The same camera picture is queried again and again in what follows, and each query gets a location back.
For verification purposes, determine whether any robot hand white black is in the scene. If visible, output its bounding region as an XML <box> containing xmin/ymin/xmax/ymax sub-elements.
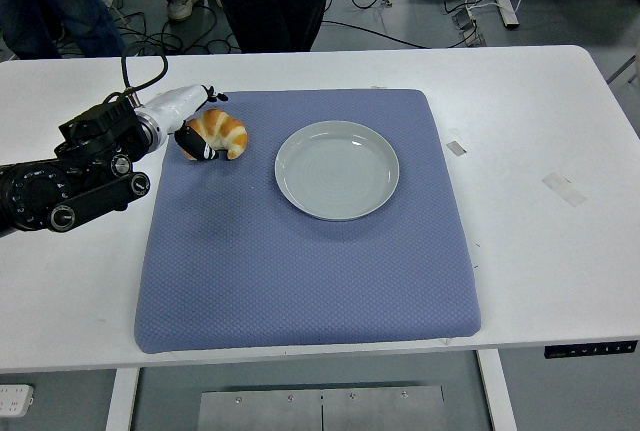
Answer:
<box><xmin>134</xmin><ymin>83</ymin><xmax>230</xmax><ymax>162</ymax></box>

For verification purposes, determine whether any croissant bread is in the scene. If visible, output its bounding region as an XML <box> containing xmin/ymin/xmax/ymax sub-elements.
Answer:
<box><xmin>179</xmin><ymin>108</ymin><xmax>249</xmax><ymax>162</ymax></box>

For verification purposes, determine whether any grey round plate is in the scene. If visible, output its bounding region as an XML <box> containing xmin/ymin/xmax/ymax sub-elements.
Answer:
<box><xmin>273</xmin><ymin>120</ymin><xmax>401</xmax><ymax>223</ymax></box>

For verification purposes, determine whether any person in blue jeans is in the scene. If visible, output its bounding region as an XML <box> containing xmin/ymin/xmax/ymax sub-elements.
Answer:
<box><xmin>0</xmin><ymin>0</ymin><xmax>127</xmax><ymax>61</ymax></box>

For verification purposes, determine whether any blue quilted mat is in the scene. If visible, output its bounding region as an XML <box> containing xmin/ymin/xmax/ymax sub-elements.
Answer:
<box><xmin>133</xmin><ymin>88</ymin><xmax>483</xmax><ymax>355</ymax></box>

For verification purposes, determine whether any white table leg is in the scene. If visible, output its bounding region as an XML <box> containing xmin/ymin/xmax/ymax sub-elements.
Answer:
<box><xmin>103</xmin><ymin>367</ymin><xmax>141</xmax><ymax>431</ymax></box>
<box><xmin>476</xmin><ymin>350</ymin><xmax>519</xmax><ymax>431</ymax></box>

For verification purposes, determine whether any grey metal floor pedal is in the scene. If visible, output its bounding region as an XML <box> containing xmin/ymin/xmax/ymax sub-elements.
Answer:
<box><xmin>451</xmin><ymin>8</ymin><xmax>487</xmax><ymax>48</ymax></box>

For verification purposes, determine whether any white power strip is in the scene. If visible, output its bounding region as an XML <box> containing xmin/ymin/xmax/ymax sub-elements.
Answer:
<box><xmin>0</xmin><ymin>384</ymin><xmax>36</xmax><ymax>420</ymax></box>

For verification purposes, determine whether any large clear tape piece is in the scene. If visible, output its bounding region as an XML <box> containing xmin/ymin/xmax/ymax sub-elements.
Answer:
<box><xmin>540</xmin><ymin>171</ymin><xmax>588</xmax><ymax>209</ymax></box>

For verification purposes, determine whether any black table control panel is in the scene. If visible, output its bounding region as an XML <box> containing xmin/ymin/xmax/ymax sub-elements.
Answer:
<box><xmin>543</xmin><ymin>339</ymin><xmax>640</xmax><ymax>361</ymax></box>

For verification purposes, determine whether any long black floor cable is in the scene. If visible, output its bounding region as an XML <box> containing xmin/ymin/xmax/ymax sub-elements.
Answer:
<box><xmin>319</xmin><ymin>19</ymin><xmax>469</xmax><ymax>50</ymax></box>

